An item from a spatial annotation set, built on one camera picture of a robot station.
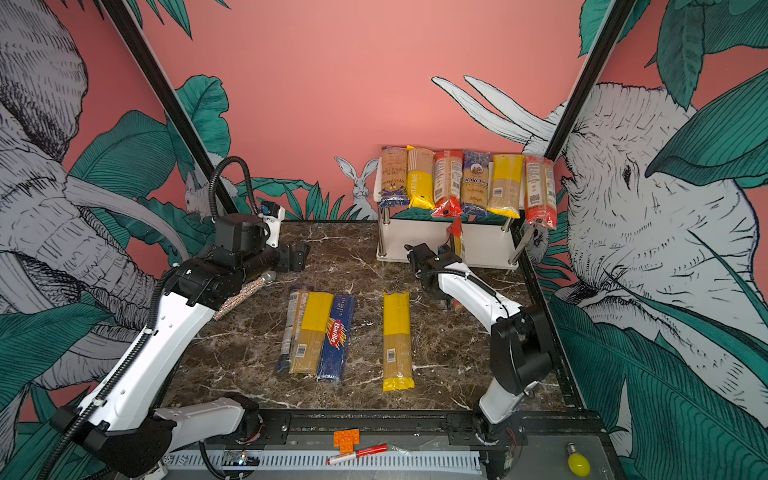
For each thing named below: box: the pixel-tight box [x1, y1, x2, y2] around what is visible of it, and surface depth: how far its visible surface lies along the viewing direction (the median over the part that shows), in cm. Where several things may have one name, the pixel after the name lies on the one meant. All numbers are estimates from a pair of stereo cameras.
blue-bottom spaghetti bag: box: [378, 146, 410, 207], surface depth 81 cm
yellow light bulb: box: [567, 442, 591, 477], surface depth 70 cm
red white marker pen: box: [327, 443, 389, 465], surface depth 71 cm
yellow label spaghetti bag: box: [289, 291, 334, 375], surface depth 90 cm
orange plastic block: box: [333, 428, 361, 454], surface depth 73 cm
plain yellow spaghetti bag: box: [383, 292, 415, 392], surface depth 89 cm
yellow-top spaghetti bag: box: [487, 154, 525, 219], surface depth 81 cm
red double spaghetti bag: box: [525, 155, 557, 229], surface depth 78 cm
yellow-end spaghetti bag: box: [406, 145, 436, 210], surface depth 83 cm
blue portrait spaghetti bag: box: [461, 150, 491, 216], surface depth 81 cm
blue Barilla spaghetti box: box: [316, 294, 356, 382], surface depth 88 cm
